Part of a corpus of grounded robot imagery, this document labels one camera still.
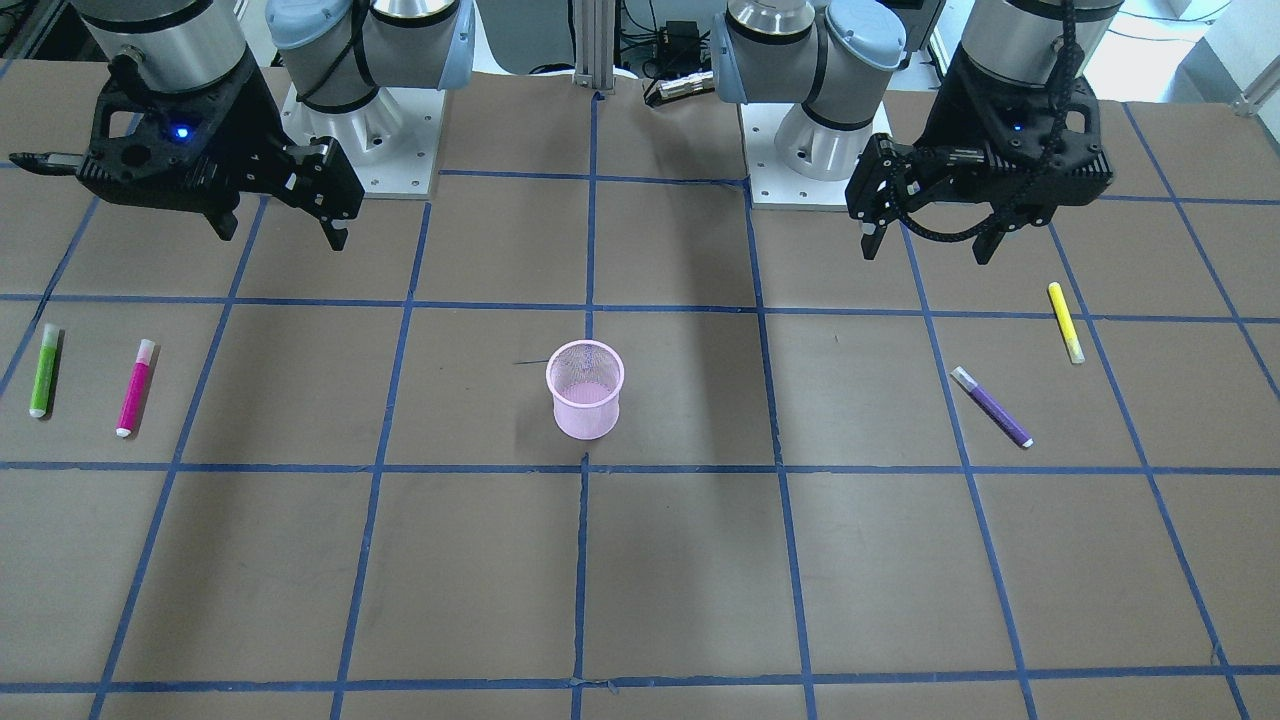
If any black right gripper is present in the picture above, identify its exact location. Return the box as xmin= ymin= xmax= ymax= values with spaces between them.
xmin=9 ymin=47 xmax=365 ymax=252

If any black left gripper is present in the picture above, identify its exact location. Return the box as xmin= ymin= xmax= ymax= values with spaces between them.
xmin=845 ymin=49 xmax=1115 ymax=266

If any purple marker pen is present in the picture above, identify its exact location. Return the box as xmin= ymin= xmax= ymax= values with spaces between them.
xmin=948 ymin=366 xmax=1036 ymax=448

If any pink marker pen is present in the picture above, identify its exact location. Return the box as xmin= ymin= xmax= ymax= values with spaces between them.
xmin=115 ymin=338 xmax=156 ymax=439

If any pink mesh cup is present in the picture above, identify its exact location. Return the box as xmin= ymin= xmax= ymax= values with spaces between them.
xmin=545 ymin=340 xmax=626 ymax=441

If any yellow marker pen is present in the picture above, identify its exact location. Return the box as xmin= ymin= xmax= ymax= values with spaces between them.
xmin=1047 ymin=281 xmax=1085 ymax=365

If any green marker pen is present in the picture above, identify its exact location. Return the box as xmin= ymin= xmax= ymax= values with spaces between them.
xmin=28 ymin=323 xmax=61 ymax=419

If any silver power strip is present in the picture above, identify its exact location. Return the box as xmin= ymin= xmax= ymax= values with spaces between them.
xmin=643 ymin=70 xmax=716 ymax=108

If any black power adapter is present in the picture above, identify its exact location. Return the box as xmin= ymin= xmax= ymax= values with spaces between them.
xmin=655 ymin=20 xmax=701 ymax=67

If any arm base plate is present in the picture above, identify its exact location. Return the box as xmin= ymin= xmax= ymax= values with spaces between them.
xmin=739 ymin=102 xmax=891 ymax=213
xmin=282 ymin=86 xmax=448 ymax=200

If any aluminium frame post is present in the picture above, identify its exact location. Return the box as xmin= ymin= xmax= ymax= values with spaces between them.
xmin=570 ymin=0 xmax=620 ymax=96

